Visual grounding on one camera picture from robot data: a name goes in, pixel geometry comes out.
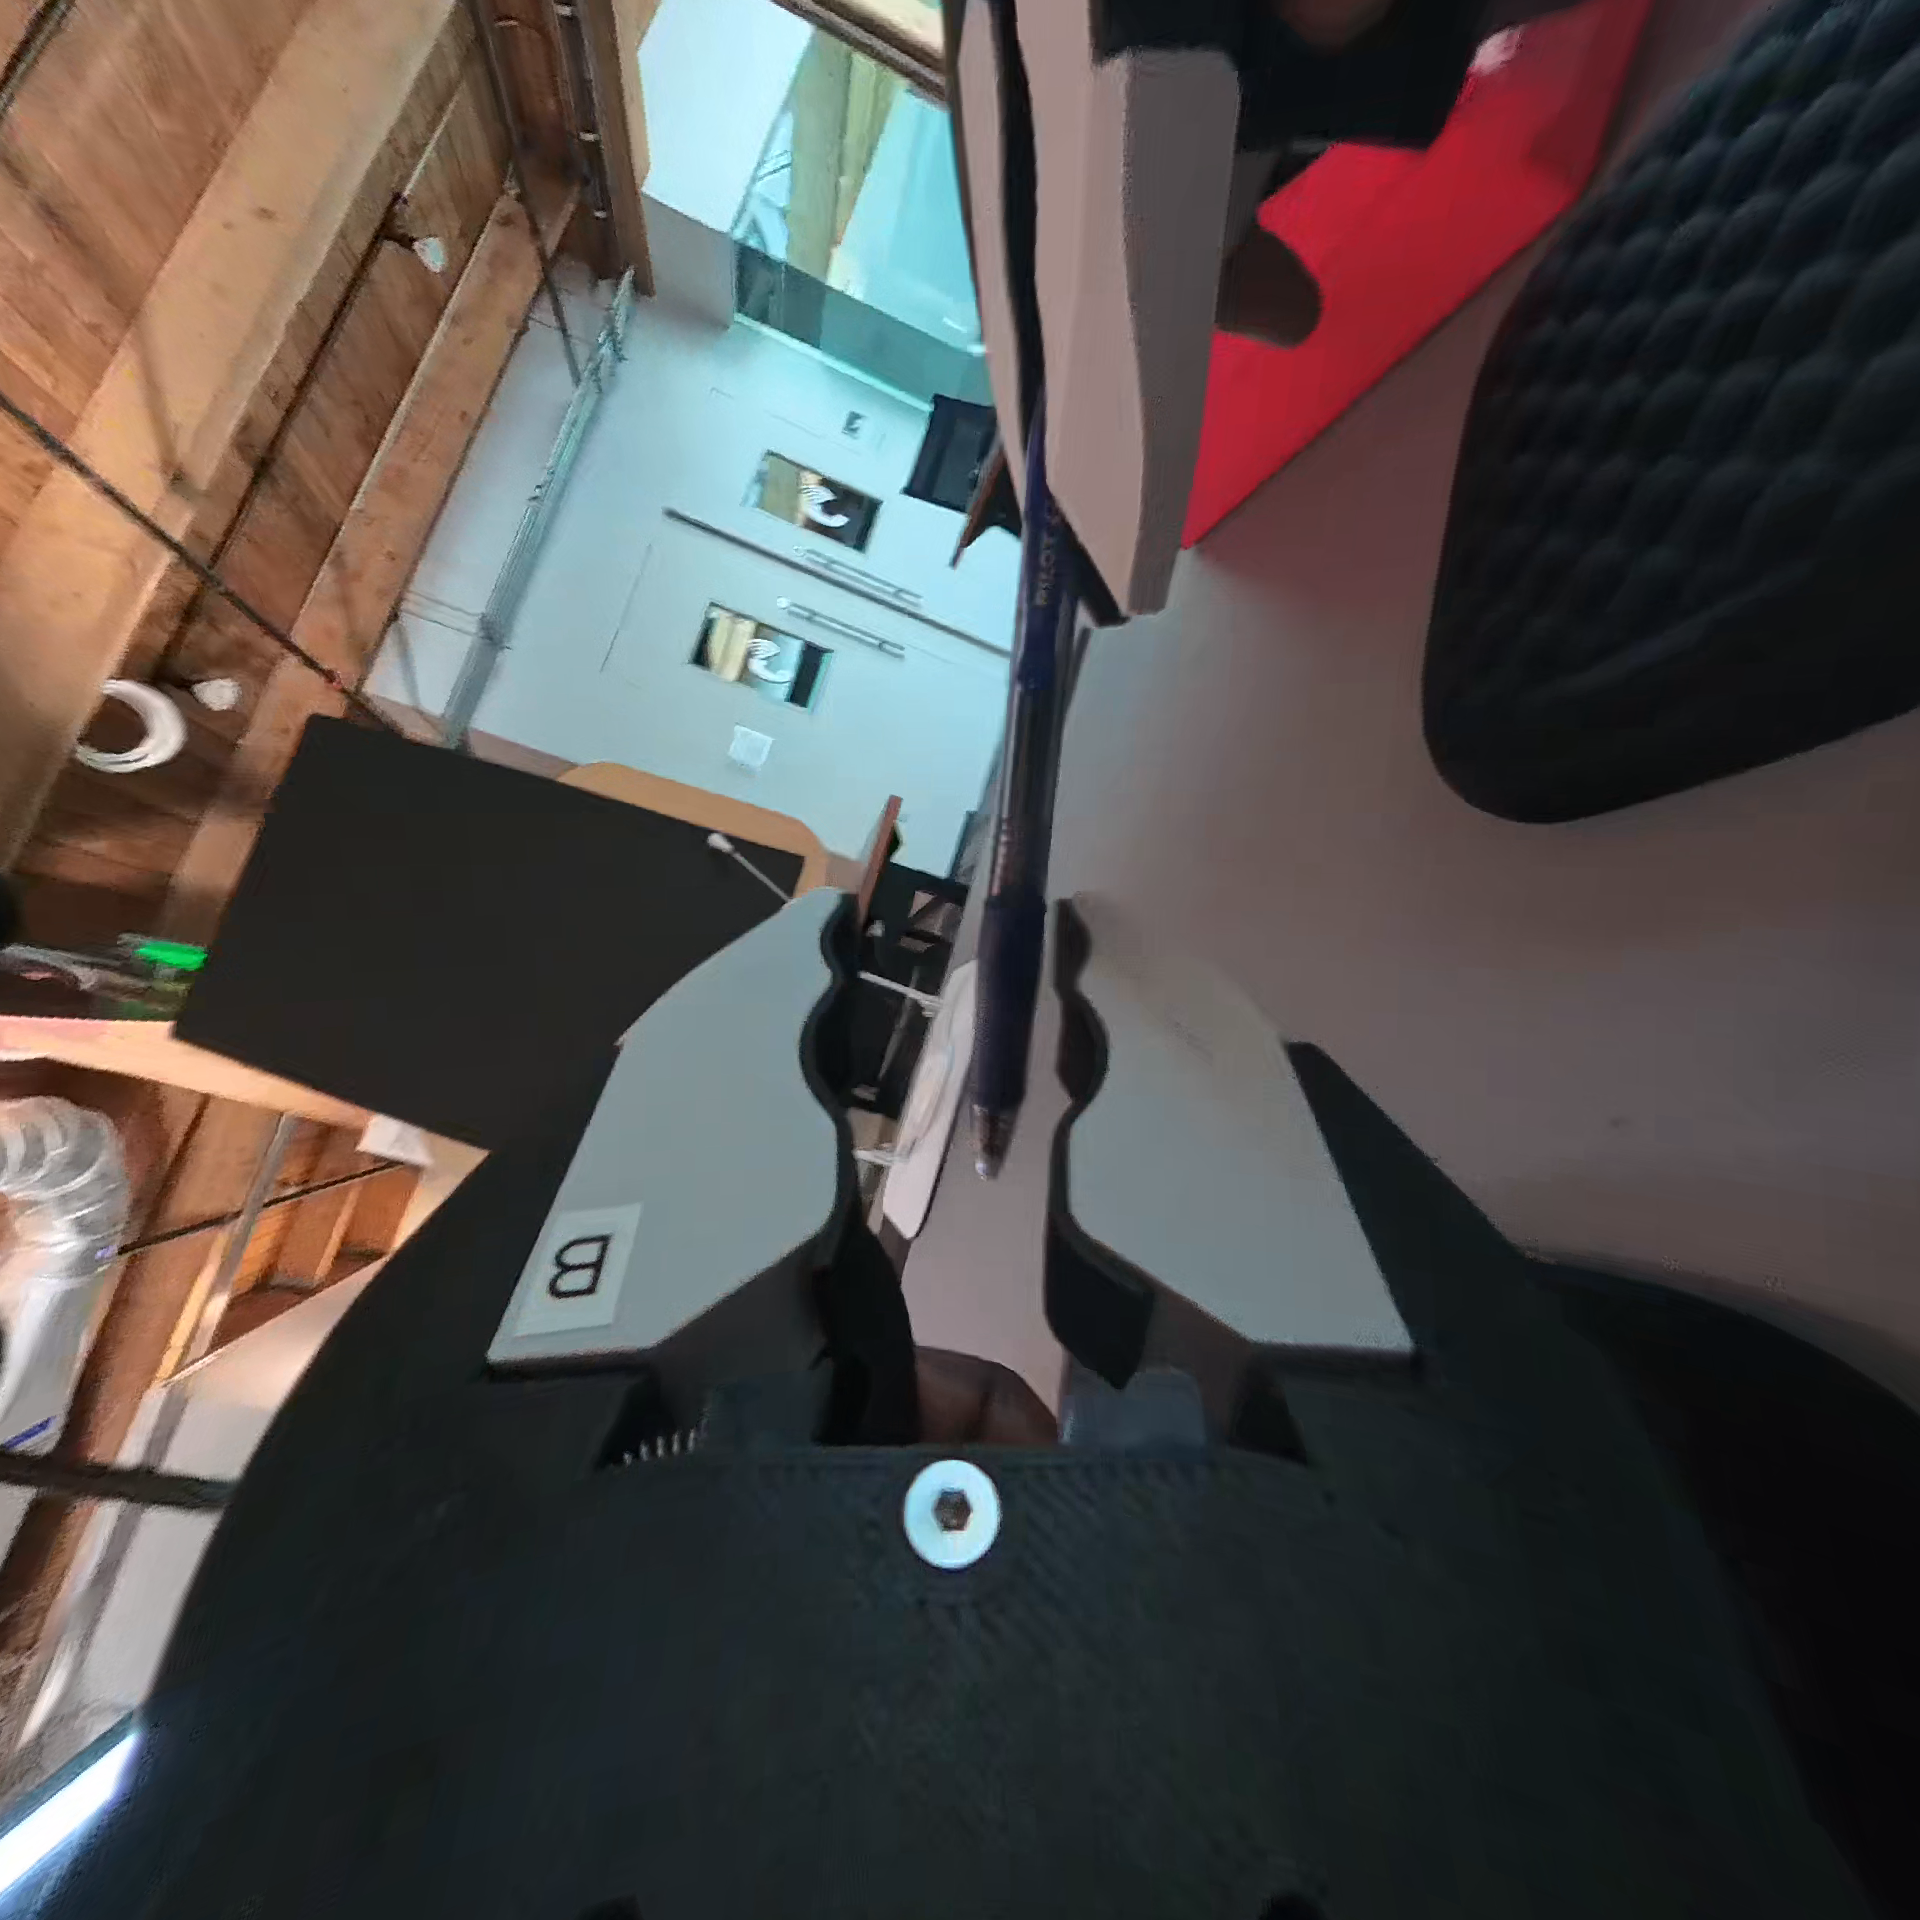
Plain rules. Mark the wooden pillar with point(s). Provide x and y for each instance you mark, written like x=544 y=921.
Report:
x=300 y=1102

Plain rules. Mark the wooden office desk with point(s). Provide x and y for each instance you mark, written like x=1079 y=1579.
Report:
x=991 y=518

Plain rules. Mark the person's right hand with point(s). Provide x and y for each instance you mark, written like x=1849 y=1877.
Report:
x=1267 y=294

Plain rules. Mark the blue pen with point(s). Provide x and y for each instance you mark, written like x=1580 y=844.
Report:
x=1013 y=840

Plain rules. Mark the black pole with round disc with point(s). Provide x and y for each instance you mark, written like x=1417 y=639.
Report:
x=119 y=1481

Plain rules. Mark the white door with window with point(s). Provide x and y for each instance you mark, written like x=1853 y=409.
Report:
x=705 y=510
x=660 y=629

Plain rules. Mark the LED light panel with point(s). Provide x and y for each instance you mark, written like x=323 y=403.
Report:
x=60 y=1809

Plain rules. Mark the green exit sign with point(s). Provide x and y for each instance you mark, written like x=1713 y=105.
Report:
x=165 y=953

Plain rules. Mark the red plastic bin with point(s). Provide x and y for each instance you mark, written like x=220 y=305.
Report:
x=1381 y=271

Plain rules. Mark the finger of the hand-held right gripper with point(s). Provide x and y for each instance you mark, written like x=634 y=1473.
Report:
x=1148 y=301
x=991 y=149

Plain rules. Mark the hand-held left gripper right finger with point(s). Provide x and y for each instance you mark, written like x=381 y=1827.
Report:
x=1215 y=1185

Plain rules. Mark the white track light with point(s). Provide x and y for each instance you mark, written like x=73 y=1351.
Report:
x=218 y=694
x=428 y=248

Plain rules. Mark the black office chair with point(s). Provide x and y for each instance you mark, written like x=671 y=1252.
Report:
x=954 y=451

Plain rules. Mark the person's left hand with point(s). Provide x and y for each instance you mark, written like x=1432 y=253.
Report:
x=975 y=1395

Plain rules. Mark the black textured cushion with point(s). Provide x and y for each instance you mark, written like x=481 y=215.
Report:
x=1695 y=451

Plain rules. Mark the black board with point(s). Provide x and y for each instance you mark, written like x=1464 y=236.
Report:
x=451 y=902

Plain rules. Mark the white wall vent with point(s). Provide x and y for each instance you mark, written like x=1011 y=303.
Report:
x=749 y=747

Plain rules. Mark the silver ventilation duct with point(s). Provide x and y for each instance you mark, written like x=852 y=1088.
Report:
x=52 y=1277

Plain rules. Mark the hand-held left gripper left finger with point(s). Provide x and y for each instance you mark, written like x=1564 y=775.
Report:
x=705 y=1141

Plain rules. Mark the wooden book stand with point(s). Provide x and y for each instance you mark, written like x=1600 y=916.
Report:
x=721 y=796

